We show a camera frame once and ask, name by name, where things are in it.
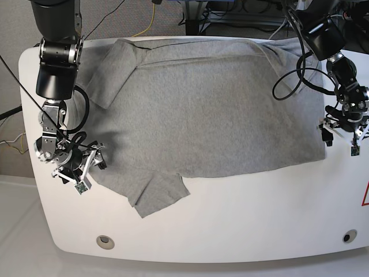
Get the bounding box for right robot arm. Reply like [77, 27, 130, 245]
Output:
[31, 1, 107, 193]

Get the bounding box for white and yellow floor cables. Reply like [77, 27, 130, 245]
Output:
[0, 132, 28, 155]

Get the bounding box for white cable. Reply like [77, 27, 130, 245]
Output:
[268, 17, 290, 40]

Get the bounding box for black table mount hole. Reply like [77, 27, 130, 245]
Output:
[342, 229, 357, 244]

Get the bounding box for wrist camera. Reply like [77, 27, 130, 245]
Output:
[351, 145, 360, 156]
[74, 178, 92, 195]

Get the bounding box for grey table grommet hole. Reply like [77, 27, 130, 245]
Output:
[96, 235, 115, 250]

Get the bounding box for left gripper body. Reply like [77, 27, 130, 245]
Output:
[317, 115, 368, 146]

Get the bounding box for grey T-shirt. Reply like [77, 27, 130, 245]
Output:
[77, 39, 325, 217]

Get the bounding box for yellow cable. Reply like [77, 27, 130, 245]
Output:
[131, 5, 156, 38]

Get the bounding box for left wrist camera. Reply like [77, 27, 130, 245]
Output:
[351, 145, 360, 156]

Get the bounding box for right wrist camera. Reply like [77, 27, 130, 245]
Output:
[74, 178, 92, 195]

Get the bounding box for black table leg post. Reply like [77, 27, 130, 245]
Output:
[185, 19, 200, 36]

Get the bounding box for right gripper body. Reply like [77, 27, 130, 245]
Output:
[51, 144, 104, 184]

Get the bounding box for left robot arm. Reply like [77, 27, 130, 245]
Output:
[281, 1, 368, 156]

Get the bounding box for aluminium frame rail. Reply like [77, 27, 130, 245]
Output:
[208, 13, 288, 33]

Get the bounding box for red triangle sticker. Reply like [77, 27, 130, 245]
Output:
[362, 183, 369, 207]

